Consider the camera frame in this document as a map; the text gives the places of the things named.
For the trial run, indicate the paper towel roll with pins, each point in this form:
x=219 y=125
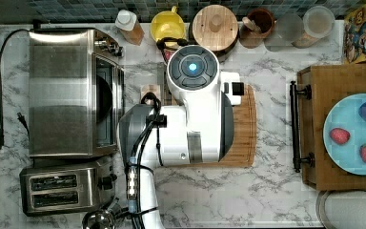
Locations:
x=342 y=210

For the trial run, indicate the silver two-slot toaster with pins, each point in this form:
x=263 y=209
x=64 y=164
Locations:
x=67 y=187

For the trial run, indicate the colourful cereal box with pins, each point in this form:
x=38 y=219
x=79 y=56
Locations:
x=354 y=37

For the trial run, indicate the frosted plastic container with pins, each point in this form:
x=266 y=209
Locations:
x=287 y=29

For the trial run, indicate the wooden cutting board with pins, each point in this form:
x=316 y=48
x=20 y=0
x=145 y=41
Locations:
x=243 y=133

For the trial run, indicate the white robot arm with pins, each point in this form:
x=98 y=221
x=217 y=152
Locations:
x=191 y=68

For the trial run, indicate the stainless steel toaster oven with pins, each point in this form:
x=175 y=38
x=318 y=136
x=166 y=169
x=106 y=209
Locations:
x=76 y=93

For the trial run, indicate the dark canister with wooden lid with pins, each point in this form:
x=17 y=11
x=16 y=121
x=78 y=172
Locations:
x=215 y=28

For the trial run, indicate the wooden drawer box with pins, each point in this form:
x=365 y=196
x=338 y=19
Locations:
x=322 y=98

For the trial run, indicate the stainless steel pot lid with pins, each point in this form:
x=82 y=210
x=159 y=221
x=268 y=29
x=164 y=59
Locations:
x=100 y=219

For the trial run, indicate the brown utensil holder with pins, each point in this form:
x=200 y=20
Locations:
x=257 y=25

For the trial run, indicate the white-capped spice bottle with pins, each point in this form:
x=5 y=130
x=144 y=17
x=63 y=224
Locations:
x=128 y=24

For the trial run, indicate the yellow plastic cup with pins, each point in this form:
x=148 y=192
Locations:
x=168 y=23

